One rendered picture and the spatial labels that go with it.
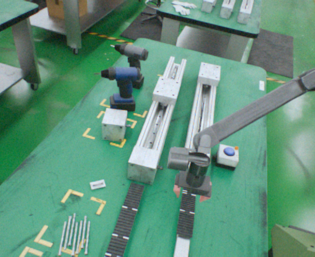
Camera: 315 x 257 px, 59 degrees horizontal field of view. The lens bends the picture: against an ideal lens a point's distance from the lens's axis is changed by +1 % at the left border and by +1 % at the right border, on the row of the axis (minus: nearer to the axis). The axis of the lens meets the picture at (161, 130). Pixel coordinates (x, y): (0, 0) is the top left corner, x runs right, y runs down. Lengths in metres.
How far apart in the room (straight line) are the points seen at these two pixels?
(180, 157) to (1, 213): 0.59
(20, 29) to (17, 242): 1.94
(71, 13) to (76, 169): 2.40
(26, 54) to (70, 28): 0.82
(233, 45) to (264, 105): 1.87
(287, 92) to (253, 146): 0.47
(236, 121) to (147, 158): 0.35
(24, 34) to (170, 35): 1.26
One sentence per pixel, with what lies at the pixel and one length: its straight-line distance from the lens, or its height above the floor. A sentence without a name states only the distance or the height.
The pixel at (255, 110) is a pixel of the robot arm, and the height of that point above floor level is 1.15.
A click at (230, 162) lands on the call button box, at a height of 0.82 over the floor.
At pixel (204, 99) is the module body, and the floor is 0.84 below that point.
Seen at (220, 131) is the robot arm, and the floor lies 1.10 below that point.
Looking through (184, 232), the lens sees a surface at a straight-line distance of 0.93.
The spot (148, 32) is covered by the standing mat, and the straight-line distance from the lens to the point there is 4.22.
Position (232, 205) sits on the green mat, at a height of 0.78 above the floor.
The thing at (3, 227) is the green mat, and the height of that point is 0.78.
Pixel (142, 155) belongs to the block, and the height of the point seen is 0.87.
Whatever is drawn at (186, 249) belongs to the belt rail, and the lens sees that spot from 0.92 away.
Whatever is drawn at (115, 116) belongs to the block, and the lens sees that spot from 1.18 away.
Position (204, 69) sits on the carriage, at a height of 0.90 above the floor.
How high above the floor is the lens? 1.62
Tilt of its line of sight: 41 degrees down
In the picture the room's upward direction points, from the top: 10 degrees clockwise
